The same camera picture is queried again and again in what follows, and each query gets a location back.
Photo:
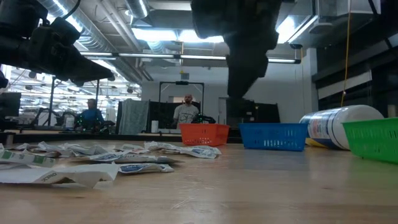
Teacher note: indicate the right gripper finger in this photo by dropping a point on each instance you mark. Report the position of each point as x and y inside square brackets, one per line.
[242, 68]

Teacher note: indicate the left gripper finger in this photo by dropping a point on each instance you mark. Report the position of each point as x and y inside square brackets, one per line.
[84, 70]
[93, 81]

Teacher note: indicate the blue plastic basket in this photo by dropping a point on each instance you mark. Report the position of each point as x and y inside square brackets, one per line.
[273, 137]

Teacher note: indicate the white red-print packet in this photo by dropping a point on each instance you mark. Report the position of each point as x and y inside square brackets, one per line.
[132, 147]

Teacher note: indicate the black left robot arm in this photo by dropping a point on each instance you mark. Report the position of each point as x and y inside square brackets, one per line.
[18, 18]

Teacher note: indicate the black cabinet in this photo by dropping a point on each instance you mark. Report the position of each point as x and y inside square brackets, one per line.
[264, 112]

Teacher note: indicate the grey fabric panel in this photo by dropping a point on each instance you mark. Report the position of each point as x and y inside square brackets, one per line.
[133, 116]

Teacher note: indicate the black computer monitor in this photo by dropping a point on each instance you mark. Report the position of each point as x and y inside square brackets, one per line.
[9, 104]

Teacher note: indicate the long ceiling light strip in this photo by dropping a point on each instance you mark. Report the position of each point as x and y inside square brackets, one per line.
[149, 56]

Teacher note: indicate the black partition panel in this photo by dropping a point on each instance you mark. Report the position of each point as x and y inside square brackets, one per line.
[161, 113]

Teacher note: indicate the white cup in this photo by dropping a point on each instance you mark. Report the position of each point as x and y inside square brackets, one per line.
[155, 127]

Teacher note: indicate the orange plastic basket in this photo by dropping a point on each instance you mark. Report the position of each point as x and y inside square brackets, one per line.
[203, 135]

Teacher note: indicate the large white gauze packet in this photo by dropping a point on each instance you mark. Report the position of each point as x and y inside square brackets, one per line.
[81, 175]

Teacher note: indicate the white wipes canister blue label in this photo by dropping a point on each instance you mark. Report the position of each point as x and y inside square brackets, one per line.
[329, 124]

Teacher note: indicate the green plastic basket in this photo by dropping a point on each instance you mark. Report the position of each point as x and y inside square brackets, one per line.
[373, 140]

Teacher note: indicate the black vertical post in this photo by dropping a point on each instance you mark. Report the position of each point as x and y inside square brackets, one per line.
[97, 91]
[51, 99]

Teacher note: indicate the silver corrugated air duct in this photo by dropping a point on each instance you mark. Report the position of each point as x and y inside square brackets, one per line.
[90, 31]

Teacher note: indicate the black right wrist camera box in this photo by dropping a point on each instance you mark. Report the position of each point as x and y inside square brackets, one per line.
[208, 18]

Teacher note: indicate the black ceiling camera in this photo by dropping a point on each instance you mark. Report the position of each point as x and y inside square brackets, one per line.
[296, 46]

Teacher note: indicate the black aluminium table frame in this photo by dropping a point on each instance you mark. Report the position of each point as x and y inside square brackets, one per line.
[77, 137]

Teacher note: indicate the grey wall box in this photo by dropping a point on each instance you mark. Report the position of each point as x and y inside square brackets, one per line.
[185, 76]

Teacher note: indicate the black rig frame arch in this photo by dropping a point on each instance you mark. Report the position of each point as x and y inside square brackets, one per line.
[182, 82]

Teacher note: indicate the white rectangular air duct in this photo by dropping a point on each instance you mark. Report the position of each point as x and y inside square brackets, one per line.
[335, 7]

